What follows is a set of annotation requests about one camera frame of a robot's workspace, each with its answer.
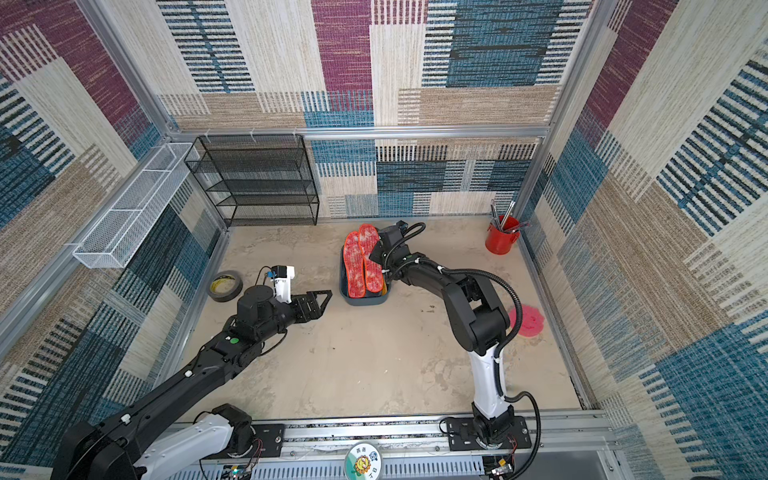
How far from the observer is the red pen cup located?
3.41 feet

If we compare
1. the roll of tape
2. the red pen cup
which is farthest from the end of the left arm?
the red pen cup

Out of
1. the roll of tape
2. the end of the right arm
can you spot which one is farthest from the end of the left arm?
the roll of tape

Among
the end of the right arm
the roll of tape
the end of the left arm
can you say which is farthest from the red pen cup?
the roll of tape

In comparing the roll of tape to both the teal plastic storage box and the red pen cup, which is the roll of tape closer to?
the teal plastic storage box
